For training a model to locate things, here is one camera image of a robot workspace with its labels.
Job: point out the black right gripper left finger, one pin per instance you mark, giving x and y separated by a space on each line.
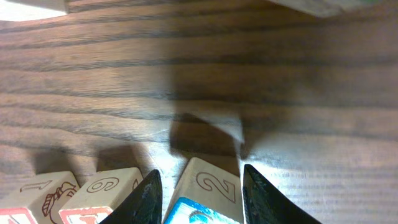
143 205

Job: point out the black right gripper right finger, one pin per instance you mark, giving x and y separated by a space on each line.
265 204

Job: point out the red I block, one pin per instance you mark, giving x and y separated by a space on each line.
100 196

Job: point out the blue 2 block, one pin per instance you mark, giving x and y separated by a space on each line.
205 194

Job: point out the red A block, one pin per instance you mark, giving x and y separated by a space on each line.
39 199

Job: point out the green B block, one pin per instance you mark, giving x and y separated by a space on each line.
325 8

